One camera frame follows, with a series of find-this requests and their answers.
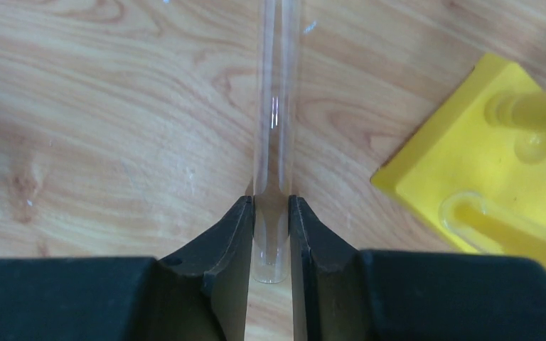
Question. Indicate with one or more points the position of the clear test tube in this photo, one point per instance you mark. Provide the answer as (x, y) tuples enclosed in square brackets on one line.
[(489, 228), (272, 181)]

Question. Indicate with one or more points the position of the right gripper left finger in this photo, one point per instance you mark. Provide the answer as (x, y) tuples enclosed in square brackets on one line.
[(198, 292)]

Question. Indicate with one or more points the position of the yellow test tube rack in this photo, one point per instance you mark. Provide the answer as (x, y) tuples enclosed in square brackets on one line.
[(489, 137)]

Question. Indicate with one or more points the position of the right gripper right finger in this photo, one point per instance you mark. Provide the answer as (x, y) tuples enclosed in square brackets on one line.
[(343, 293)]

